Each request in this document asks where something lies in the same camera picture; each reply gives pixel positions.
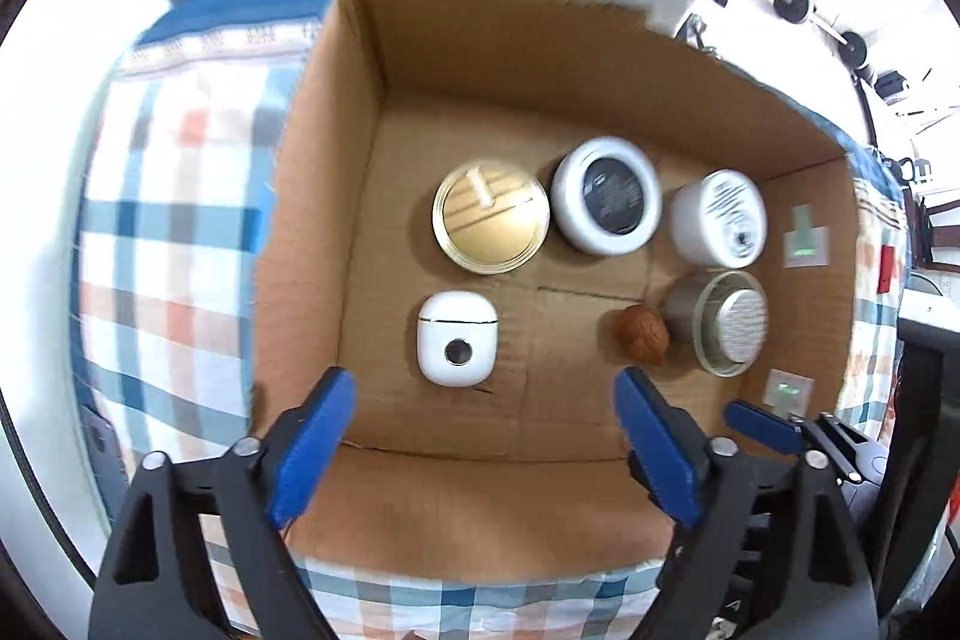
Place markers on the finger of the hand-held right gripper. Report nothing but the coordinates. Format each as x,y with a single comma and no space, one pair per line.
761,422
922,430

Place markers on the white earbud case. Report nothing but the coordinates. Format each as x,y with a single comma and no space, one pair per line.
456,340

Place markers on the white jar with black lid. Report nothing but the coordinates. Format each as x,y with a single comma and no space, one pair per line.
607,197

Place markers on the white jar with white label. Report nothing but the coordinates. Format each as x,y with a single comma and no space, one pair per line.
718,220

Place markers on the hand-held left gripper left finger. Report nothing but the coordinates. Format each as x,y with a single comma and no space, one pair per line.
315,445

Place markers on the cardboard box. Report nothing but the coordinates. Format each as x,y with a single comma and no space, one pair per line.
450,108

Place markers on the brown walnut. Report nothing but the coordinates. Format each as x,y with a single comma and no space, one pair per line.
643,334

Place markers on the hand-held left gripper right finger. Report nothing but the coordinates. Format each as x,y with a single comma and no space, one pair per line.
660,452

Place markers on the round gold tin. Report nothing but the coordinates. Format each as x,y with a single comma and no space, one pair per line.
491,220

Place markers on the silver tin with perforated lid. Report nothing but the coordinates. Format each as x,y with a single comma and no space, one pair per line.
727,325

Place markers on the short barbell with black plates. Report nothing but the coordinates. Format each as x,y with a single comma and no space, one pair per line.
791,3

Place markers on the dark wooden chair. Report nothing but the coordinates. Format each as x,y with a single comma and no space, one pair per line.
937,227

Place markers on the checked blanket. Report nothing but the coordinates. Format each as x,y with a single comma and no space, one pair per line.
172,235

